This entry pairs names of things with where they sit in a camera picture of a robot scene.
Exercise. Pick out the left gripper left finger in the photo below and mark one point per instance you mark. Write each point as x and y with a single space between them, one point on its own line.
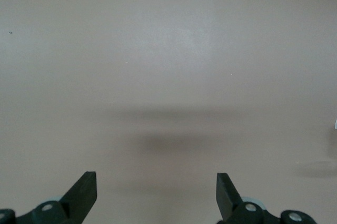
84 195

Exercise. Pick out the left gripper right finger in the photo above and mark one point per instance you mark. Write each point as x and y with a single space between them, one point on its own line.
227 197

